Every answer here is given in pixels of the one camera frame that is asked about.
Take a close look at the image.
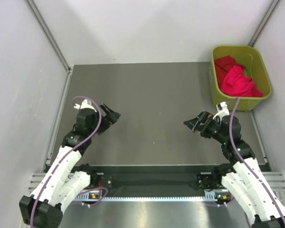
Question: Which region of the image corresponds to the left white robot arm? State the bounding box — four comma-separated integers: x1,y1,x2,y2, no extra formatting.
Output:
19,98,121,228

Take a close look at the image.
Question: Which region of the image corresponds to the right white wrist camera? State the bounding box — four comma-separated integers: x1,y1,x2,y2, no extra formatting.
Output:
213,102,229,119

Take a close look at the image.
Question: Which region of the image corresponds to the olive green plastic basket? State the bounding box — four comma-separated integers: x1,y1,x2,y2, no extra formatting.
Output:
209,45,272,112

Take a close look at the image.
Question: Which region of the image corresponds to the dark red t shirt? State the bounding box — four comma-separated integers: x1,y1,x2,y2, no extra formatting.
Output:
214,56,236,88

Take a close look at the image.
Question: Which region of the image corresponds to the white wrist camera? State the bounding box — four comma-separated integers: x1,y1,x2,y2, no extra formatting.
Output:
74,99,97,112
213,102,229,119

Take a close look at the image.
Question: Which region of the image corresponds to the left aluminium frame post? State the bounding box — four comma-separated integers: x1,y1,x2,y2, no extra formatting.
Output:
24,0,73,72

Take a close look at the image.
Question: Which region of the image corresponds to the aluminium frame post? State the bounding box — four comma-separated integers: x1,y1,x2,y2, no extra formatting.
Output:
248,0,281,47
24,0,73,72

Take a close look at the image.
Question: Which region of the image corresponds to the right aluminium frame post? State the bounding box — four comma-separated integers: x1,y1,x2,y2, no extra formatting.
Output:
248,0,281,47

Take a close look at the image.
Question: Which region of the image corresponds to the slotted grey cable duct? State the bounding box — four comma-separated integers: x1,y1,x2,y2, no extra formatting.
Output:
76,190,232,202

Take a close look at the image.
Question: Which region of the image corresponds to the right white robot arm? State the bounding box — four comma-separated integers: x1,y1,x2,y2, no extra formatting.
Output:
183,111,285,228

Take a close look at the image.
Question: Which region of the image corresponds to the bright pink t shirt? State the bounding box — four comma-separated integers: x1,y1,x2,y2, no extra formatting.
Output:
220,65,263,97

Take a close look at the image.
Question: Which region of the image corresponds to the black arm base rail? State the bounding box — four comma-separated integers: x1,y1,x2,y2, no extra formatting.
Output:
77,164,222,197

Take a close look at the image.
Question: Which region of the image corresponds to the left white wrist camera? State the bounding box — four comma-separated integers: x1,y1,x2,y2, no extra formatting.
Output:
74,99,97,112

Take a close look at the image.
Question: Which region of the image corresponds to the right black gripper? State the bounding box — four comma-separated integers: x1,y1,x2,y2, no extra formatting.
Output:
184,110,227,143

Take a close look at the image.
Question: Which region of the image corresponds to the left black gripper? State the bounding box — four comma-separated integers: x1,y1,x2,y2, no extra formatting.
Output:
88,103,120,136

